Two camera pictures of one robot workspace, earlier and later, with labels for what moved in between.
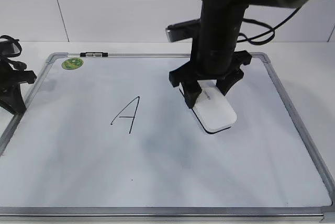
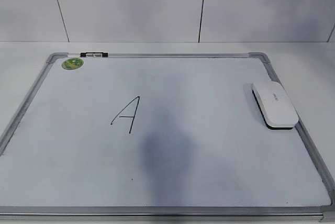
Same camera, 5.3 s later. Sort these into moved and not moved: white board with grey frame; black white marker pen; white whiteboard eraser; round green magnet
Moved: white whiteboard eraser
Not moved: white board with grey frame; black white marker pen; round green magnet
